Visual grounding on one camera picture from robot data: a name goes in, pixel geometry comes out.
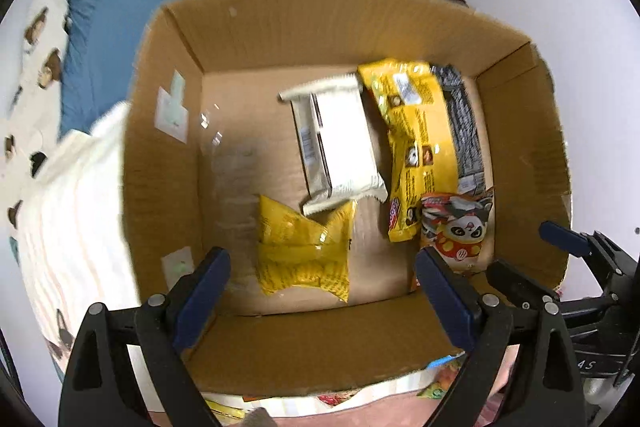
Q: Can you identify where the grey striped snack packet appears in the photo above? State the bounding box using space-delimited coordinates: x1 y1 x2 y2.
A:
430 64 486 195

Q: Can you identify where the brown cardboard box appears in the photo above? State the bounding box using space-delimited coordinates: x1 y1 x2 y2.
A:
122 0 573 400

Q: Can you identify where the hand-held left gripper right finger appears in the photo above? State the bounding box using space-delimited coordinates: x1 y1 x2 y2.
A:
415 247 586 427

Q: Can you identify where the white striped blanket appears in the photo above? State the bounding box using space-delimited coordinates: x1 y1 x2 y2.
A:
15 102 168 408

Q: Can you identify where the white plush toy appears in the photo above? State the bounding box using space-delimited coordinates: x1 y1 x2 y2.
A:
0 0 71 258

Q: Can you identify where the small yellow packet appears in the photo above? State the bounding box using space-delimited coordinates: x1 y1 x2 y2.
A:
205 399 261 424

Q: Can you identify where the crumpled yellow snack packet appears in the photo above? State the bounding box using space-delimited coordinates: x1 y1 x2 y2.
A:
257 194 358 303

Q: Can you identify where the long yellow snack packet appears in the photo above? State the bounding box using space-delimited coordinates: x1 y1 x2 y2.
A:
357 59 461 243

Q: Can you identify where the white snack packet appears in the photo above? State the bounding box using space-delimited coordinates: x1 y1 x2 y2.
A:
278 74 388 216

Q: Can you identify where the panda print snack packet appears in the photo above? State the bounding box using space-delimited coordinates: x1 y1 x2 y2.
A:
412 187 496 293

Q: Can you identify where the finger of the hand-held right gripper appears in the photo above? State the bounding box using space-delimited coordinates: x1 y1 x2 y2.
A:
539 221 626 280
487 259 562 308

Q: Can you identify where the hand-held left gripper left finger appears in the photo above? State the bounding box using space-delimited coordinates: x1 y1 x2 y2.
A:
59 247 232 427

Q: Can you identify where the colourful candy packet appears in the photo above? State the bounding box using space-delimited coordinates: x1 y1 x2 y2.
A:
417 354 468 400

